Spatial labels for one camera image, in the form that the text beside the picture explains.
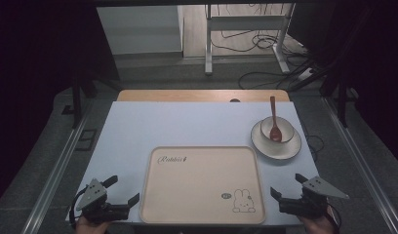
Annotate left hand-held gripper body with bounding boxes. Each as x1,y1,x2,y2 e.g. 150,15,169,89
76,177,131,224

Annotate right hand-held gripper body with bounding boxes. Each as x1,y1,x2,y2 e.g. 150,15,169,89
278,175,350,218

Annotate white ceramic plate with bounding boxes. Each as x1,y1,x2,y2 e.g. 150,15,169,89
250,120,302,161

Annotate white ceramic bowl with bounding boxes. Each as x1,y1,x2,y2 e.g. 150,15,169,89
259,115,296,144

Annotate reddish brown wooden spoon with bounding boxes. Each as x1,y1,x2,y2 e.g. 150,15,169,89
268,96,284,143

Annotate beige rabbit print tray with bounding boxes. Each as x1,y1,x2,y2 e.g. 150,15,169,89
139,145,266,226

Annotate person's right hand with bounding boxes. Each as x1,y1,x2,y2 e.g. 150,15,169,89
298,207,340,234

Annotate person's left hand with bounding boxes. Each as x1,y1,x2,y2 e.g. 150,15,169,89
74,215,109,234

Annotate black floor socket plate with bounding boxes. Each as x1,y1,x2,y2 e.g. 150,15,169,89
74,128,99,152

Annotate black metal stand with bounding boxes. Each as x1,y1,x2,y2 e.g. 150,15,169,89
61,72,99,130
319,62,359,129

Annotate white table mat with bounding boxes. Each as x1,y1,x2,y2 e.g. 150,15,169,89
65,100,320,227

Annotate white power strip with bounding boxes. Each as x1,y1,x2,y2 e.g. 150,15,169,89
297,67,314,83

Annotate wooden table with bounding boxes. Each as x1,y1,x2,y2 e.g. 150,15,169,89
116,89,291,103

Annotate white cabinet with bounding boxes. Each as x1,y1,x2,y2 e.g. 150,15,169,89
96,5,185,57

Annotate thin black cable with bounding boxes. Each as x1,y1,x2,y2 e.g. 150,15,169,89
304,134,326,164

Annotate aluminium floor rail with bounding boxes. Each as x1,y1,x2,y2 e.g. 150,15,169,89
321,97,398,234
20,98,95,234

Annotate black floor cables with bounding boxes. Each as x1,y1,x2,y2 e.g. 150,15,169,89
209,3,318,91

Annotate white metal desk frame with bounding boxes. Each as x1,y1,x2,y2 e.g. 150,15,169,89
204,3,297,76

